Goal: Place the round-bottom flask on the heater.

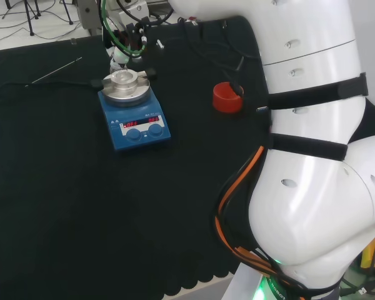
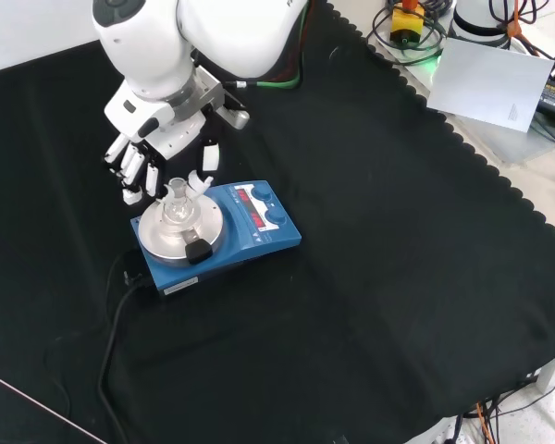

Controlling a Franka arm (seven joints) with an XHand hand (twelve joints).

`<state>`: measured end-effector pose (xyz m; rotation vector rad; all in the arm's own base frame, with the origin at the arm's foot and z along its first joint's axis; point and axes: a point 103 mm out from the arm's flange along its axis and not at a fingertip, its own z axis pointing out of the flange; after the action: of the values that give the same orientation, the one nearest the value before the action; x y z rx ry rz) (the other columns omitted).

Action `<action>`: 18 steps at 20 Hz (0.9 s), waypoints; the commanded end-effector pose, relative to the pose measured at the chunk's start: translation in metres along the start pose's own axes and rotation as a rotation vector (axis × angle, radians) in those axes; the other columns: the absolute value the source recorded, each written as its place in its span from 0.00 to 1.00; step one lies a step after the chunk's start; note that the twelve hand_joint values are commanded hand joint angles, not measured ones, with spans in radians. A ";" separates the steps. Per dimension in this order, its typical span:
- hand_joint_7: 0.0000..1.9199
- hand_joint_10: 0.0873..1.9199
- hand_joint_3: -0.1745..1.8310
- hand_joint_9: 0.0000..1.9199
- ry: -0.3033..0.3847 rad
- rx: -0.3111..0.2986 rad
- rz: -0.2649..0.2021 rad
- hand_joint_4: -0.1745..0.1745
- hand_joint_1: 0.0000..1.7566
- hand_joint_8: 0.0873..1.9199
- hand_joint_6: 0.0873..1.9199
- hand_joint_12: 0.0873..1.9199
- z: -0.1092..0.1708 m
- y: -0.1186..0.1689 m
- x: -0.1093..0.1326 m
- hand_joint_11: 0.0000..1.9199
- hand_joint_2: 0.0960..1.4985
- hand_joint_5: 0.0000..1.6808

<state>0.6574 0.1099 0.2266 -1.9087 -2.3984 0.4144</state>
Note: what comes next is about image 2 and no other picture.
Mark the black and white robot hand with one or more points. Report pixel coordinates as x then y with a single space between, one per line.
166 131

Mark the clear glass round-bottom flask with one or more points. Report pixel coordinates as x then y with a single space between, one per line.
178 210

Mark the blue heater with steel plate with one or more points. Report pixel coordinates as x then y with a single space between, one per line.
240 240

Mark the black bench cloth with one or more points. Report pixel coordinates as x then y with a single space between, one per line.
333 259

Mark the yellow stop button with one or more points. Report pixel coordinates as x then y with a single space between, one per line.
406 25

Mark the thin metal rod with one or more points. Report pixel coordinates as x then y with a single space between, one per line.
51 409

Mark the pale board sheet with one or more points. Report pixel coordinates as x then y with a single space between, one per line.
488 85

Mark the white table leg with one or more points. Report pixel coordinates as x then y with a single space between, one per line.
554 372

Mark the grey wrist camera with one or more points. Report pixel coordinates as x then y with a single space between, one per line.
237 118

